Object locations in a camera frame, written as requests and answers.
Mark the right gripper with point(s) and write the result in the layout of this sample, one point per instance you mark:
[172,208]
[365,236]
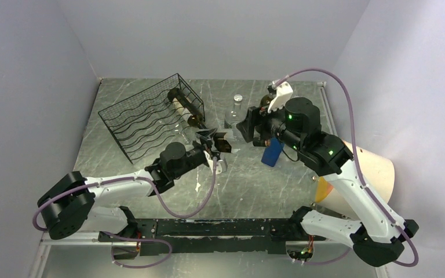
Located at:
[254,117]

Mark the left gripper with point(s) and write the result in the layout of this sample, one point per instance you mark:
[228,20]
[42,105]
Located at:
[205,140]

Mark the dark green labelled wine bottle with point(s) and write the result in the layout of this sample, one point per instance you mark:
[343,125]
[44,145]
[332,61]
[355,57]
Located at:
[187,110]

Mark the clear wine bottle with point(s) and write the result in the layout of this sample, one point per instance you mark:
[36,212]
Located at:
[178,127]

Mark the square black-capped liquor bottle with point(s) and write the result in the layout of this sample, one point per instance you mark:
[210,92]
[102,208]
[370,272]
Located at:
[261,142]

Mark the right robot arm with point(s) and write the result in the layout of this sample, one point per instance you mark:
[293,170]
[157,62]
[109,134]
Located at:
[379,235]

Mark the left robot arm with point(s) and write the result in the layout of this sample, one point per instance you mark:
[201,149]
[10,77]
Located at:
[79,204]

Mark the clear round silver-capped bottle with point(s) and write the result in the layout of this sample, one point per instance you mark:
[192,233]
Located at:
[235,114]

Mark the tall dark wine bottle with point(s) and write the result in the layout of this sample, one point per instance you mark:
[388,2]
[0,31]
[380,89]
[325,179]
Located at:
[266,100]

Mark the blue liquid glass bottle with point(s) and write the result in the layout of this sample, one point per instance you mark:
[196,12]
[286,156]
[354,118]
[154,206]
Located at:
[272,152]

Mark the cream drum orange lid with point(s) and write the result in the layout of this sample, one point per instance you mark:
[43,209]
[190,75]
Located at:
[376,169]

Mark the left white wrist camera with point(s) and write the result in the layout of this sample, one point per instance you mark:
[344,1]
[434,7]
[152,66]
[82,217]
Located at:
[216,162]

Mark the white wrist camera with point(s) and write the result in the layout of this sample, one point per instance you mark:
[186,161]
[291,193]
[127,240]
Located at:
[283,93]
[216,162]

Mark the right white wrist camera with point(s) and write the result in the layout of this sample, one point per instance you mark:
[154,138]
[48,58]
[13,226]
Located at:
[283,93]

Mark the black wire wine rack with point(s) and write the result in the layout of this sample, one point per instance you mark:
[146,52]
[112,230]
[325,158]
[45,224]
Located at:
[133,121]

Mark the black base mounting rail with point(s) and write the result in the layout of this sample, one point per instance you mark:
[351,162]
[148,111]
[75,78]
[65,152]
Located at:
[270,235]

